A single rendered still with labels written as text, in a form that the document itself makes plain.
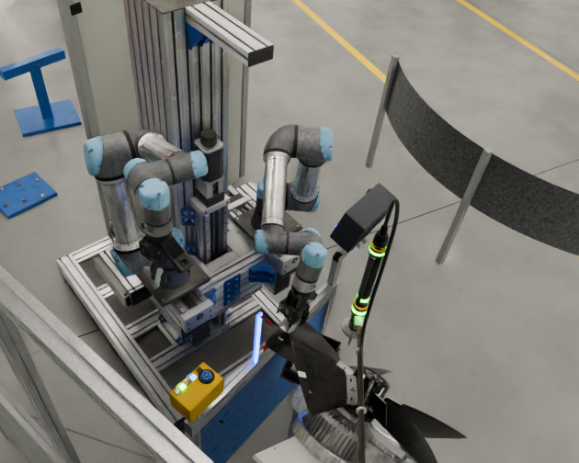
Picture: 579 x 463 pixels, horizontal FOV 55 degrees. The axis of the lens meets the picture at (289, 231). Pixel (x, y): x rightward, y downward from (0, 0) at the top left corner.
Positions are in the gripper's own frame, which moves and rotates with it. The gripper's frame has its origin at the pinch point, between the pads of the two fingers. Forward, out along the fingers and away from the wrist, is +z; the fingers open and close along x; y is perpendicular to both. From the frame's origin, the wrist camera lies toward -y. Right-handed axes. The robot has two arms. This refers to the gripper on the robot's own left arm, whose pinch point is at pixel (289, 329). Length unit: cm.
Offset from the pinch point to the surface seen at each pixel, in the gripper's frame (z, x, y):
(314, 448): 11.9, 30.6, 23.1
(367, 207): -24, -12, -61
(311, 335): 1.1, 6.3, -4.6
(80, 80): -23, -156, -28
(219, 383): 20.1, -8.8, 20.7
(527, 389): 77, 84, -159
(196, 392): 22.1, -12.0, 28.0
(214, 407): 41.3, -11.8, 13.6
